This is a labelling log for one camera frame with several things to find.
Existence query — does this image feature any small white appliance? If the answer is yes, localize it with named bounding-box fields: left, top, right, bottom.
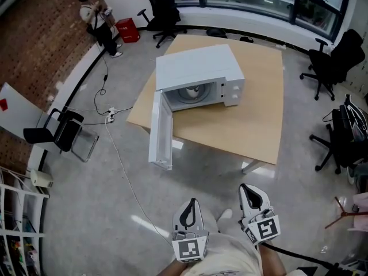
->
left=30, top=168, right=54, bottom=189

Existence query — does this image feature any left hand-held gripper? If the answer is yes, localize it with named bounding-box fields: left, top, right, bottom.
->
left=171, top=198, right=209, bottom=263

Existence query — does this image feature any person's beige clothing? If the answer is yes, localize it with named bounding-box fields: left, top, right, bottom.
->
left=172, top=208, right=263, bottom=276

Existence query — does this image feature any person's left forearm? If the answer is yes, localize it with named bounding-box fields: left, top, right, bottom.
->
left=156, top=259, right=188, bottom=276

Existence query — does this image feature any thick black gripper cable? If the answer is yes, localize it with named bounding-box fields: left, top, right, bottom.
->
left=266, top=242, right=368, bottom=274

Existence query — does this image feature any pink cloth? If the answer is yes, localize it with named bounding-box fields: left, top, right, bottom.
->
left=347, top=191, right=368, bottom=232

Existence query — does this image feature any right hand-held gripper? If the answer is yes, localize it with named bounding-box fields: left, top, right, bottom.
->
left=238, top=183, right=281, bottom=246

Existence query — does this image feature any person's right forearm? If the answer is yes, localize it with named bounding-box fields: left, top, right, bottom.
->
left=258, top=241, right=287, bottom=276

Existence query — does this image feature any white table leg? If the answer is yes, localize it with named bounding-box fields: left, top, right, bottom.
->
left=241, top=158, right=263, bottom=174

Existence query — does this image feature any black office chair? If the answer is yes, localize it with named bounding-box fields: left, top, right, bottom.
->
left=137, top=0, right=188, bottom=49
left=299, top=29, right=366, bottom=101
left=309, top=105, right=368, bottom=175

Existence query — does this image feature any red box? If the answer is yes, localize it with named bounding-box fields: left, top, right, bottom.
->
left=114, top=17, right=141, bottom=44

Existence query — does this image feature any long white cable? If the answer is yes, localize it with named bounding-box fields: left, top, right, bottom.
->
left=105, top=116, right=174, bottom=248

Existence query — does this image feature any reddish wooden stand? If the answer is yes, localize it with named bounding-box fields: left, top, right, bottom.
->
left=324, top=195, right=368, bottom=229

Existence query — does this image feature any white microwave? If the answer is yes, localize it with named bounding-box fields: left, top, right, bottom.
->
left=148, top=44, right=246, bottom=171

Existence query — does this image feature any person's white shoe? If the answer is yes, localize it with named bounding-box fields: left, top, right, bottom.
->
left=217, top=208, right=233, bottom=223

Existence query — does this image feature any white sneaker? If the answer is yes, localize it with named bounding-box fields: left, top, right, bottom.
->
left=346, top=165, right=357, bottom=186

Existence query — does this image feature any black folding chair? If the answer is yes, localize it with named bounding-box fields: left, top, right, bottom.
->
left=22, top=108, right=100, bottom=163

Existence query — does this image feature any thin black floor cable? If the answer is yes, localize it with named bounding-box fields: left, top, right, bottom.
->
left=93, top=41, right=135, bottom=125

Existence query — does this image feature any white shelf rack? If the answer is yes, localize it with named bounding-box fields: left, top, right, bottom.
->
left=0, top=167, right=50, bottom=276

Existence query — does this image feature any black white striped item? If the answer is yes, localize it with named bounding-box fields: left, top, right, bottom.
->
left=343, top=94, right=368, bottom=143

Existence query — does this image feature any white side table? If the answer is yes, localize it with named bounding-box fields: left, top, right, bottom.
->
left=0, top=82, right=48, bottom=152

